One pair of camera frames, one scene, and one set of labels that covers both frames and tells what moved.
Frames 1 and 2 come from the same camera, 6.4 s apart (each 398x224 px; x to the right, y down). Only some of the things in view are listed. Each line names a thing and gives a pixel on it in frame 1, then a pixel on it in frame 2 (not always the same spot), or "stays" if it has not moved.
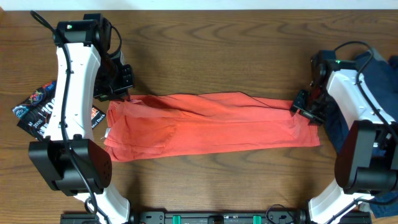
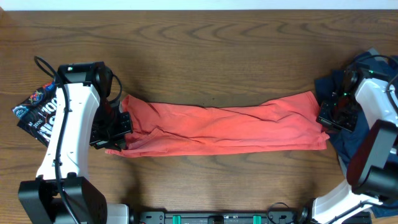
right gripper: [314, 119] -> [323, 117]
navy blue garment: [382, 78] stays
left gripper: [122, 93] -> [120, 135]
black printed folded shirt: [34, 113] stays
